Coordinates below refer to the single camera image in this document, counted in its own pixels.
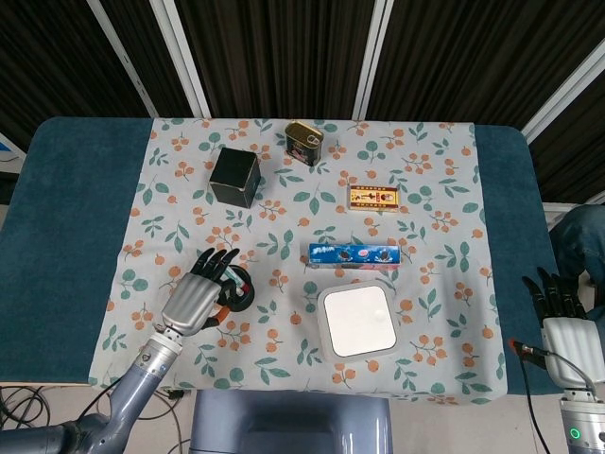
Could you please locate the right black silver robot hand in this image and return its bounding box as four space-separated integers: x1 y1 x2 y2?
508 267 605 391

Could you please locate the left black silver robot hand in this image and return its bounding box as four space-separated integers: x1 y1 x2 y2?
161 248 248 338

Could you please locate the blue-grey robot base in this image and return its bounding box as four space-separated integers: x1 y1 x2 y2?
190 390 394 454

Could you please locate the black round pen holder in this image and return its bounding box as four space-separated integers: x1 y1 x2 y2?
217 266 256 314

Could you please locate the floral patterned tablecloth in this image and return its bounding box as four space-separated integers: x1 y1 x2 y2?
88 116 510 406

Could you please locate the black cube box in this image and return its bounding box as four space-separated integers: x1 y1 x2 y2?
209 147 263 208

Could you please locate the white metal rack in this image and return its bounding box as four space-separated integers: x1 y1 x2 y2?
542 201 576 233

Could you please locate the teal table cover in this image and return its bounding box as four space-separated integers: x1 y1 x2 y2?
0 116 571 399

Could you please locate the white square lidded container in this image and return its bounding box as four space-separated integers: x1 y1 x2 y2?
316 281 399 364

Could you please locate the blue cookie box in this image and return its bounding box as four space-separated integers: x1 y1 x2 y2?
307 242 403 271

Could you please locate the gold rectangular tin can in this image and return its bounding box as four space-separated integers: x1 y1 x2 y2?
284 121 325 167

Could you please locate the yellow red flat box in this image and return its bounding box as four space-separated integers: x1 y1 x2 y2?
347 184 403 214

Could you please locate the white blue device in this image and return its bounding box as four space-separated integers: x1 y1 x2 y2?
0 131 27 165

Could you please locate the black cable at right hand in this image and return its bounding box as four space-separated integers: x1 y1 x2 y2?
517 343 552 454

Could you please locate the black floor cable loop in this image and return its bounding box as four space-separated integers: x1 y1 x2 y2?
141 387 192 454

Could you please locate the black floor cable bundle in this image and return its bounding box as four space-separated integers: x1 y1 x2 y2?
0 385 51 431

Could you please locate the white frame bar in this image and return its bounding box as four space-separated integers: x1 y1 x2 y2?
351 0 395 120
86 0 160 118
149 0 212 119
521 45 605 144

